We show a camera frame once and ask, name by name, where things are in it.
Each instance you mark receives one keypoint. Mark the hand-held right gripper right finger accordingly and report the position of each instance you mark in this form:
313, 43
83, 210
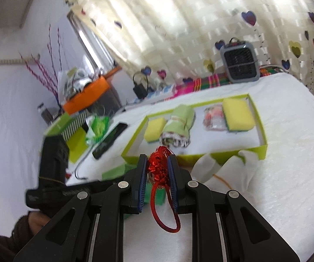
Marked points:
173, 180

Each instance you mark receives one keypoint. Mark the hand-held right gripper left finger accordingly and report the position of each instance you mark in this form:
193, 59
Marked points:
143, 180

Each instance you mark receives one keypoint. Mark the red tassel knot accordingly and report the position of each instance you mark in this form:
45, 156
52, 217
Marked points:
158, 166

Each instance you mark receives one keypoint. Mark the green packet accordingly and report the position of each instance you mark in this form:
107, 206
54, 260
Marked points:
114, 172

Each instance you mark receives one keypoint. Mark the small yellow sponge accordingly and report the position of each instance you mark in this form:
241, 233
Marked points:
154, 129

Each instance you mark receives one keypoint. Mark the white socks bundle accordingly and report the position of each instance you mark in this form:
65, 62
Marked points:
228, 172

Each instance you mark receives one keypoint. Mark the green towel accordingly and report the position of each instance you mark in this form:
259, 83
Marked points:
180, 122

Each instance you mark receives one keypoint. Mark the clear plastic bag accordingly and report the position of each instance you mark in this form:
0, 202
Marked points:
214, 118

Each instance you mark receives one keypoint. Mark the large yellow sponge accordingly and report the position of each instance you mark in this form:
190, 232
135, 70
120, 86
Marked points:
238, 114

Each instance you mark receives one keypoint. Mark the lime green cardboard box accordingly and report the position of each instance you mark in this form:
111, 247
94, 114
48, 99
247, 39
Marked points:
260, 131

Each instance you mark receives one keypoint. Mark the person's left forearm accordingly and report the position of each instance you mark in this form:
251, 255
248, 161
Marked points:
1, 243

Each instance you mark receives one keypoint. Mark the person's left hand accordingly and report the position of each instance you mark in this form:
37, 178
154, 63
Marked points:
38, 222

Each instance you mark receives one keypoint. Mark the lime box with striped side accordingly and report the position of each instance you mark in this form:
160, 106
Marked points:
58, 127

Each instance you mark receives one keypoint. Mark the black remote control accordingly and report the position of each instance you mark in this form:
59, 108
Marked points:
109, 140

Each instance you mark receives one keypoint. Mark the small dark container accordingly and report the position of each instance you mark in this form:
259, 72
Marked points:
46, 113

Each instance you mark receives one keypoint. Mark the green plastic wrapper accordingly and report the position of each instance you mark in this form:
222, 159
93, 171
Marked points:
99, 127

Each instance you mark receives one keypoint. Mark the orange box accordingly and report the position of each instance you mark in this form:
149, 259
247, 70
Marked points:
88, 94

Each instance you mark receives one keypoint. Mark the dark cabinet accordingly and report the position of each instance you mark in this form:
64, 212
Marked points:
111, 99

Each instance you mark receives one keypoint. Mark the clutter of white items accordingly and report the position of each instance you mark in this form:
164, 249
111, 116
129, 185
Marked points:
76, 83

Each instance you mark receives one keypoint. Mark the black charger adapter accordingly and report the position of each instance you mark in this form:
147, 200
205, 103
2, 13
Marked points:
140, 88

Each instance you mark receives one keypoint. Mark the purple twig branches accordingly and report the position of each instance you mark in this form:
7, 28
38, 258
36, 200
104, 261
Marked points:
50, 71

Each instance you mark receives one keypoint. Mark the colourful plaid cloth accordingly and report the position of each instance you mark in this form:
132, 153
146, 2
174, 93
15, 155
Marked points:
200, 84

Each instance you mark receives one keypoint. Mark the window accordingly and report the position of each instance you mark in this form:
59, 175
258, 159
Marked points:
91, 41

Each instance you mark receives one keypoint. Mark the grey portable heater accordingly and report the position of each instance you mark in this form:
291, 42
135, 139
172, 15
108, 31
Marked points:
240, 61

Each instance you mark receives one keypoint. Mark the heart print curtain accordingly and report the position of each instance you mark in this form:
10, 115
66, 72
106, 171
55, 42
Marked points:
187, 19

